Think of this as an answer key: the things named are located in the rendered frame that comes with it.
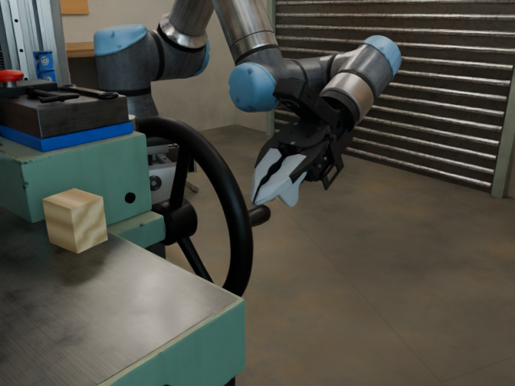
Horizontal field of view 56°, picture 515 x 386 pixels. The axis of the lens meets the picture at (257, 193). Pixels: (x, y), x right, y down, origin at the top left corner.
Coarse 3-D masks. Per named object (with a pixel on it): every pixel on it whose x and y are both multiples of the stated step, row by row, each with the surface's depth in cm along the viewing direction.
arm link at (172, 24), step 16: (176, 0) 104; (192, 0) 101; (208, 0) 102; (176, 16) 105; (192, 16) 104; (208, 16) 106; (160, 32) 109; (176, 32) 108; (192, 32) 108; (176, 48) 109; (192, 48) 110; (208, 48) 117; (176, 64) 112; (192, 64) 115
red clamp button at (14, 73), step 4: (0, 72) 48; (4, 72) 48; (8, 72) 48; (12, 72) 49; (16, 72) 49; (20, 72) 49; (0, 76) 48; (4, 76) 48; (8, 76) 48; (12, 76) 48; (16, 76) 49; (20, 76) 49; (0, 80) 49; (4, 80) 48; (8, 80) 49; (12, 80) 49; (16, 80) 49
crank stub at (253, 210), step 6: (252, 210) 61; (258, 210) 61; (264, 210) 62; (270, 210) 63; (252, 216) 60; (258, 216) 61; (264, 216) 62; (270, 216) 63; (252, 222) 60; (258, 222) 61; (264, 222) 63
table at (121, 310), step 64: (0, 256) 38; (64, 256) 38; (128, 256) 38; (0, 320) 30; (64, 320) 30; (128, 320) 30; (192, 320) 30; (0, 384) 25; (64, 384) 25; (128, 384) 26; (192, 384) 30
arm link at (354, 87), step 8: (336, 80) 72; (344, 80) 71; (352, 80) 71; (360, 80) 71; (328, 88) 71; (336, 88) 70; (344, 88) 70; (352, 88) 70; (360, 88) 71; (368, 88) 71; (352, 96) 70; (360, 96) 70; (368, 96) 71; (360, 104) 70; (368, 104) 72; (360, 112) 71; (360, 120) 72
